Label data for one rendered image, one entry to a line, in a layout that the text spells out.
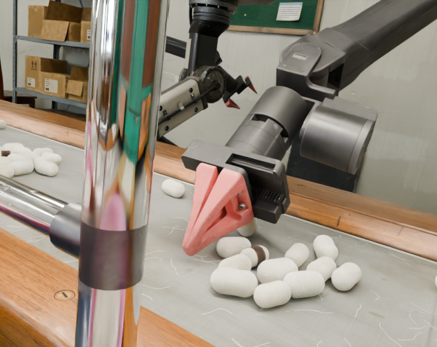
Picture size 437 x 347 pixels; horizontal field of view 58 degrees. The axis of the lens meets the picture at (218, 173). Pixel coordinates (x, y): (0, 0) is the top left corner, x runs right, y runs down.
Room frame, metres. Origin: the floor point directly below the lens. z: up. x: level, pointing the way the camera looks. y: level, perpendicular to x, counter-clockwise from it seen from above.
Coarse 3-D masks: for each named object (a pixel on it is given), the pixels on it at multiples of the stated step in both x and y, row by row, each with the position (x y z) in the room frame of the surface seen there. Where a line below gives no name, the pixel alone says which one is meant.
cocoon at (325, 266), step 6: (318, 258) 0.32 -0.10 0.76; (324, 258) 0.32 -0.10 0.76; (330, 258) 0.32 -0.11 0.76; (312, 264) 0.31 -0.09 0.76; (318, 264) 0.31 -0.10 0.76; (324, 264) 0.31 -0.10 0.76; (330, 264) 0.32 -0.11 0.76; (306, 270) 0.31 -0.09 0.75; (318, 270) 0.30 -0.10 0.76; (324, 270) 0.31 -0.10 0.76; (330, 270) 0.31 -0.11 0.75; (324, 276) 0.30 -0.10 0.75; (330, 276) 0.31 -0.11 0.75
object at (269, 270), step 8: (264, 264) 0.29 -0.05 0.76; (272, 264) 0.29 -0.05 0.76; (280, 264) 0.30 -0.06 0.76; (288, 264) 0.30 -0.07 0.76; (264, 272) 0.29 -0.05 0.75; (272, 272) 0.29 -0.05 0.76; (280, 272) 0.29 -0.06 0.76; (288, 272) 0.29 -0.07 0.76; (264, 280) 0.29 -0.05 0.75; (272, 280) 0.29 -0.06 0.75; (280, 280) 0.29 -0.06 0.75
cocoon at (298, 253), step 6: (294, 246) 0.34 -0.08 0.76; (300, 246) 0.34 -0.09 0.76; (306, 246) 0.35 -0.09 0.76; (288, 252) 0.33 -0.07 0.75; (294, 252) 0.33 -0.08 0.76; (300, 252) 0.33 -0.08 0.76; (306, 252) 0.34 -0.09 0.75; (294, 258) 0.33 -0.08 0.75; (300, 258) 0.33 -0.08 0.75; (306, 258) 0.34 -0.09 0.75; (300, 264) 0.33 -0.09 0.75
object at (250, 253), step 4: (248, 248) 0.33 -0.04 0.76; (264, 248) 0.33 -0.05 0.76; (244, 252) 0.32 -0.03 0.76; (248, 252) 0.32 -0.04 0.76; (252, 252) 0.32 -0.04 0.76; (268, 252) 0.33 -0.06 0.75; (248, 256) 0.32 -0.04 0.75; (252, 256) 0.32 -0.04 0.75; (256, 256) 0.32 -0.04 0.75; (268, 256) 0.33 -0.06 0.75; (252, 260) 0.32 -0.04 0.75; (256, 260) 0.32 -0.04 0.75; (252, 264) 0.32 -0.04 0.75
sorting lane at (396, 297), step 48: (0, 144) 0.65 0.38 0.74; (48, 144) 0.70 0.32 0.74; (48, 192) 0.44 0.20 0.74; (192, 192) 0.52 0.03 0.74; (48, 240) 0.32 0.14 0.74; (288, 240) 0.40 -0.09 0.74; (336, 240) 0.42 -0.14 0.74; (144, 288) 0.26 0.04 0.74; (192, 288) 0.27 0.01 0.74; (336, 288) 0.31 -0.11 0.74; (384, 288) 0.32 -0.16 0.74; (432, 288) 0.33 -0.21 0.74; (240, 336) 0.22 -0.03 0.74; (288, 336) 0.23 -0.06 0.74; (336, 336) 0.24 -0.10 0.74; (384, 336) 0.25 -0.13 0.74; (432, 336) 0.26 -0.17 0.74
